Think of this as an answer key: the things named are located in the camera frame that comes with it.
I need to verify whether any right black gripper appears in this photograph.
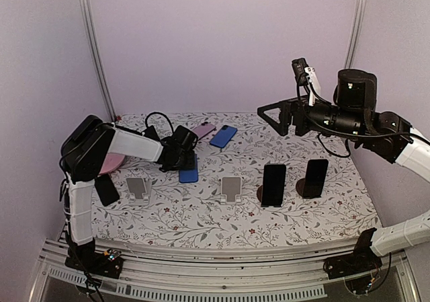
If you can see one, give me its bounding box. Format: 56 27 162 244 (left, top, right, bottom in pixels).
258 93 364 141

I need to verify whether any blue phone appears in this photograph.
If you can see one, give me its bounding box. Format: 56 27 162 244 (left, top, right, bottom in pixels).
179 167 198 184
210 125 237 149

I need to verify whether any teal phone dark screen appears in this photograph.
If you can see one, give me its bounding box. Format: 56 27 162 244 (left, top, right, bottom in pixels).
261 164 286 207

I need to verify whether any white silver stand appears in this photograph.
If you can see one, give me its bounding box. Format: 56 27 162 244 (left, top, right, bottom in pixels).
126 178 151 206
220 176 242 204

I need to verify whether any black phone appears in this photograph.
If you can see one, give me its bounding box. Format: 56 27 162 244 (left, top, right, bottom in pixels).
302 159 329 199
95 174 120 206

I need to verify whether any dark round base stand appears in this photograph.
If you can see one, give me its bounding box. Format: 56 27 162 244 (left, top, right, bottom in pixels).
257 186 263 202

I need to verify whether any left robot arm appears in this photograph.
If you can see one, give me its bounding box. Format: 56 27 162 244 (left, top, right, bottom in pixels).
59 115 198 271

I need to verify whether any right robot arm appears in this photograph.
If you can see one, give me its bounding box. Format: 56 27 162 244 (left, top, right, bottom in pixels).
257 67 429 180

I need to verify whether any black folding phone stand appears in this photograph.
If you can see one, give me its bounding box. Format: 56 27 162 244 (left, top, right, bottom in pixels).
142 126 161 142

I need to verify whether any pink phone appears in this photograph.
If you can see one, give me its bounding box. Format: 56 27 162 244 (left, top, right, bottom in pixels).
192 122 216 140

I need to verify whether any wooden round base stand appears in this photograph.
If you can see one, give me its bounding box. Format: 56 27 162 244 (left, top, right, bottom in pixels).
296 178 306 196

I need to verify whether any pink round dish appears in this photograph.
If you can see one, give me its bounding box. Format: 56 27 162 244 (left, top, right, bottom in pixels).
99 153 125 175

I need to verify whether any floral table mat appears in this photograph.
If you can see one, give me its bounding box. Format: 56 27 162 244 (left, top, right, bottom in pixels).
91 112 380 249

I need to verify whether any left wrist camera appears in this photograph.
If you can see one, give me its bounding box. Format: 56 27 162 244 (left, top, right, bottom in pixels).
173 125 198 151

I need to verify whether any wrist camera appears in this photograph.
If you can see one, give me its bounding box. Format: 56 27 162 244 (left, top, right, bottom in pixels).
173 125 198 151
292 58 324 106

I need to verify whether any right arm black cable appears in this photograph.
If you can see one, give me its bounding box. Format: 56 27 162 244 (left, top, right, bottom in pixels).
295 76 414 158

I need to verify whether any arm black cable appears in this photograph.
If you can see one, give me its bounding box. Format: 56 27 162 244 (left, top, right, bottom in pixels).
144 111 175 138
295 76 414 158

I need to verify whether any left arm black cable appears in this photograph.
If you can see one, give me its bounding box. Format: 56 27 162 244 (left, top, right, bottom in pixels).
144 111 175 138

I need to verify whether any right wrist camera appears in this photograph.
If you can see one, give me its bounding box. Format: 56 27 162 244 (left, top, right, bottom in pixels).
292 58 324 106

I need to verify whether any right aluminium frame post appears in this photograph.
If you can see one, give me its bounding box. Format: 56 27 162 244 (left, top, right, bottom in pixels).
344 0 367 69

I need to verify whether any aluminium frame post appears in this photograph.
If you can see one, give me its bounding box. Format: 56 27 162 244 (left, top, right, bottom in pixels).
79 0 117 121
344 0 367 69

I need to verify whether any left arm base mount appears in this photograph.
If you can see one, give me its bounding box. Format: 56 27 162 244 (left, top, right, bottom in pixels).
64 240 124 279

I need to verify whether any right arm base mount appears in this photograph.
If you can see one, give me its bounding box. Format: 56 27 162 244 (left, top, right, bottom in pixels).
322 228 392 296

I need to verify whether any left aluminium frame post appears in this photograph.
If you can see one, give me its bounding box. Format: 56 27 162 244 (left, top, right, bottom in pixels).
79 0 117 121

